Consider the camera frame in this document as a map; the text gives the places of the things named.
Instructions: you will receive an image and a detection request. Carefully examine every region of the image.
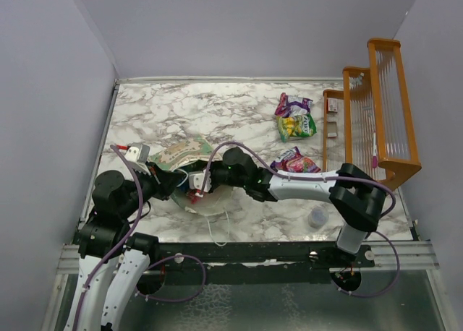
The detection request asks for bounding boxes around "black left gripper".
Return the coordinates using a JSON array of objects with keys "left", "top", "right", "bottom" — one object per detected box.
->
[{"left": 119, "top": 159, "right": 184, "bottom": 218}]

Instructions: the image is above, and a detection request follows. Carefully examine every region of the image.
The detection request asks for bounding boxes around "green illustrated paper bag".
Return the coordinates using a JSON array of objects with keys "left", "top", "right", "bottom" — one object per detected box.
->
[{"left": 148, "top": 136, "right": 233, "bottom": 230}]

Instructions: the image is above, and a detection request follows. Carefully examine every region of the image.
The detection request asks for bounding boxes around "purple raspberry candy bag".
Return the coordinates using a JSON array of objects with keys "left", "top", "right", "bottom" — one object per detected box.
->
[{"left": 270, "top": 146, "right": 321, "bottom": 173}]

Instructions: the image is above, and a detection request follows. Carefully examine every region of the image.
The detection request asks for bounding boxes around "green yellow candy bag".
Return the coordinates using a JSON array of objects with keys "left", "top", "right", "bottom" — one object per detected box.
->
[{"left": 276, "top": 113, "right": 317, "bottom": 142}]

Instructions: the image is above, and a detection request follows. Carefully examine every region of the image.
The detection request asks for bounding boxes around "purple white snack bag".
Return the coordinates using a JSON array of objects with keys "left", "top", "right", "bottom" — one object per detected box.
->
[{"left": 274, "top": 93, "right": 313, "bottom": 118}]

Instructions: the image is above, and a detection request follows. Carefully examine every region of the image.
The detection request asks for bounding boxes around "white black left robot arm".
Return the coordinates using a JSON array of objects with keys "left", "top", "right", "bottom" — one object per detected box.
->
[{"left": 64, "top": 163, "right": 185, "bottom": 330}]

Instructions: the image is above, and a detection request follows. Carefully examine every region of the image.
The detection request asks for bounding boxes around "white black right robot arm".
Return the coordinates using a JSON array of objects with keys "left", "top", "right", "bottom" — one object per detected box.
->
[{"left": 199, "top": 142, "right": 396, "bottom": 267}]

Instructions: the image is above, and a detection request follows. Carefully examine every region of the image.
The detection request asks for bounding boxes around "small clear plastic cup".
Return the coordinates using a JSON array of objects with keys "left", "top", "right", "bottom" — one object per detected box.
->
[{"left": 307, "top": 207, "right": 329, "bottom": 229}]

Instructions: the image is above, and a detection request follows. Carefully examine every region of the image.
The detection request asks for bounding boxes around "small grey box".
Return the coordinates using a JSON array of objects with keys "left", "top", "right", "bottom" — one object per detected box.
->
[{"left": 326, "top": 121, "right": 338, "bottom": 139}]

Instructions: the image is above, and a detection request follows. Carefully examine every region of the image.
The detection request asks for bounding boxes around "red white small box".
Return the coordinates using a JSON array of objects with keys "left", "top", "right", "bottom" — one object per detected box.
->
[{"left": 326, "top": 98, "right": 339, "bottom": 113}]

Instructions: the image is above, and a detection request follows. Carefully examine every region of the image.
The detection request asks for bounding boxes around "pink white pen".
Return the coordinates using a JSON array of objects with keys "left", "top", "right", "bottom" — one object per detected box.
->
[{"left": 371, "top": 132, "right": 378, "bottom": 169}]

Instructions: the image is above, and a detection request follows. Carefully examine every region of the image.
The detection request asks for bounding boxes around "orange wooden tiered rack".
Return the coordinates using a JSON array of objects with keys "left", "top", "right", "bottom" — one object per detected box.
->
[{"left": 321, "top": 38, "right": 422, "bottom": 191}]

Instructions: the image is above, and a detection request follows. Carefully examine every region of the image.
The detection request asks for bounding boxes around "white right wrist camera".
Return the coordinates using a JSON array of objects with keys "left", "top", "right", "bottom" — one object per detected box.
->
[{"left": 188, "top": 171, "right": 211, "bottom": 197}]

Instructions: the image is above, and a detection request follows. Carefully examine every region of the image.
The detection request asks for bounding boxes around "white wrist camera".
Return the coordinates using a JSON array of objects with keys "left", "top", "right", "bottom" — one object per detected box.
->
[
  {"left": 124, "top": 143, "right": 150, "bottom": 175},
  {"left": 188, "top": 171, "right": 211, "bottom": 197}
]

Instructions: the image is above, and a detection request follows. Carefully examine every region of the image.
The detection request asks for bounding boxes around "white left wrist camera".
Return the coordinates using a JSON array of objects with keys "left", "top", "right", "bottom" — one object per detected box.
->
[{"left": 124, "top": 143, "right": 150, "bottom": 175}]

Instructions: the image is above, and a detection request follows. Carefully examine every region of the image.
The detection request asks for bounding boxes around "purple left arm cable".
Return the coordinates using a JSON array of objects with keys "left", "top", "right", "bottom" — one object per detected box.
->
[{"left": 72, "top": 145, "right": 207, "bottom": 331}]

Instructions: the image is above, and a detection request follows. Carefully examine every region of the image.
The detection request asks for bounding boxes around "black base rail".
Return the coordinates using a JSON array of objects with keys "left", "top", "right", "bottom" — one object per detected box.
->
[{"left": 145, "top": 241, "right": 374, "bottom": 286}]

